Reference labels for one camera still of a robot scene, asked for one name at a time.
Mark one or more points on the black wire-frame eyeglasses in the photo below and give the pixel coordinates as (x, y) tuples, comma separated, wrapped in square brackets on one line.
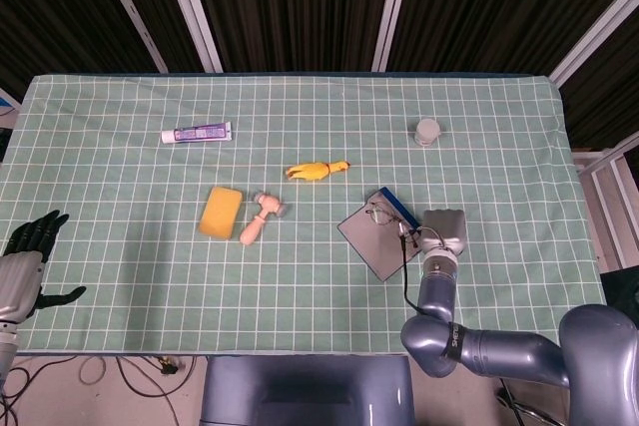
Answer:
[(384, 215)]

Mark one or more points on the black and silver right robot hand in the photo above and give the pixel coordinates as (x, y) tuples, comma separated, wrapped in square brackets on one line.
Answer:
[(444, 229)]

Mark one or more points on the chrome stool base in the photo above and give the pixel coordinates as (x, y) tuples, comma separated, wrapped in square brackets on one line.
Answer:
[(519, 405)]

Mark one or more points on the yellow black power plug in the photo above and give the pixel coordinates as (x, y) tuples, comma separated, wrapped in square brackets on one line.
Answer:
[(169, 365)]

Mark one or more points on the toy wooden hammer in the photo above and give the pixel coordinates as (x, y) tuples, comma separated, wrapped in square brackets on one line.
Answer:
[(269, 205)]

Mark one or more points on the green checkered tablecloth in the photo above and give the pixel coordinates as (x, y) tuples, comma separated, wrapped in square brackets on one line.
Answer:
[(150, 271)]

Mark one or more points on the white metal rack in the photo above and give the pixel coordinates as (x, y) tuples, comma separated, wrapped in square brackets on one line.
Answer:
[(604, 161)]

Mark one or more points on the white single frame post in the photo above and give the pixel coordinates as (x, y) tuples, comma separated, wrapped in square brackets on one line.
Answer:
[(130, 12)]

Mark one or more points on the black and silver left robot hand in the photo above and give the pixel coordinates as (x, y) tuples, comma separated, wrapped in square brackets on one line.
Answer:
[(17, 286)]

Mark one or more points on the white double frame post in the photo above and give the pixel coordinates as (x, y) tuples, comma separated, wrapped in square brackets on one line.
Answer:
[(192, 12), (392, 12)]

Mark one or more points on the dark fabric object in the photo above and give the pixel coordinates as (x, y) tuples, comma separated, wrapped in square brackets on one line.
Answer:
[(621, 289)]

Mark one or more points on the white purple toothpaste tube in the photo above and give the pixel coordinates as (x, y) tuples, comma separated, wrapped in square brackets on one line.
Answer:
[(199, 133)]

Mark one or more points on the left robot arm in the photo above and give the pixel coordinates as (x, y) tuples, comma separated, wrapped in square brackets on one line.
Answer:
[(6, 346)]

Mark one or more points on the small grey cup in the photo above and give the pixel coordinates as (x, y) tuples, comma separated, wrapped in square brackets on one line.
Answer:
[(428, 129)]

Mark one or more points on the white wide frame post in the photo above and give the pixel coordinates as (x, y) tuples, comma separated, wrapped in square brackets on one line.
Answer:
[(599, 32)]

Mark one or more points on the blue and white sign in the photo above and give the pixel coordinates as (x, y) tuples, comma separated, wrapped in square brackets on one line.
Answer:
[(7, 107)]

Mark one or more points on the yellow sponge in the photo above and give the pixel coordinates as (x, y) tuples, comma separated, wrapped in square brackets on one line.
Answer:
[(219, 211)]

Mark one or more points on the yellow rubber chicken toy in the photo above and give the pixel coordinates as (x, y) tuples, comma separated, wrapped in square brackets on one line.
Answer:
[(314, 170)]

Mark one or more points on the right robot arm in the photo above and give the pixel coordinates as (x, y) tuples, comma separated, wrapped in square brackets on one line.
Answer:
[(499, 351)]

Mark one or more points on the blue folding glasses case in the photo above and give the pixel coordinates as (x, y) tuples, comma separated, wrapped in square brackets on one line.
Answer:
[(372, 239)]

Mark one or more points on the blue-grey robot torso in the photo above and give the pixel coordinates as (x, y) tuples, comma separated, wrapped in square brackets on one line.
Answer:
[(299, 386)]

